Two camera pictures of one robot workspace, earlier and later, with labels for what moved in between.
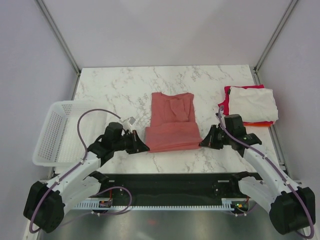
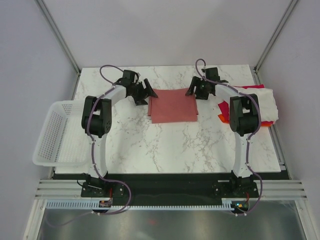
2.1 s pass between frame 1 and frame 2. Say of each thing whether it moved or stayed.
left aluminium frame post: stayed
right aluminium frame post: stayed
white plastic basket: stayed
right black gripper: moved
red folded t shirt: stayed
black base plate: stayed
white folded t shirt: stayed
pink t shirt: moved
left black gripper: moved
